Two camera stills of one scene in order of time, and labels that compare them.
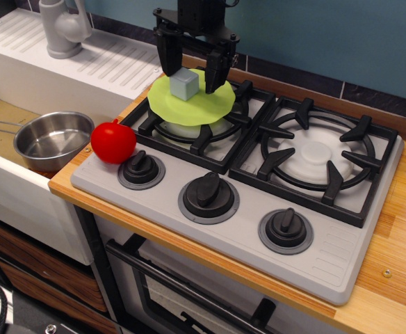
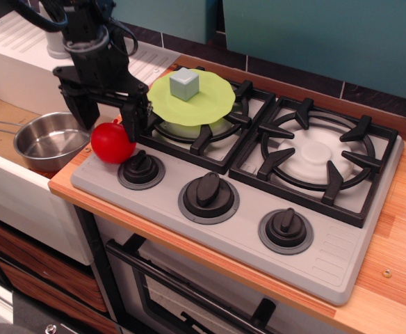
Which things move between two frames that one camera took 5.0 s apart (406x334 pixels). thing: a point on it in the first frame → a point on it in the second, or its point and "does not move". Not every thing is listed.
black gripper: x=197 y=26 → x=101 y=69
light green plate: x=202 y=109 does not move
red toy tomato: x=112 y=142 does not move
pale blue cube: x=184 y=83 does not move
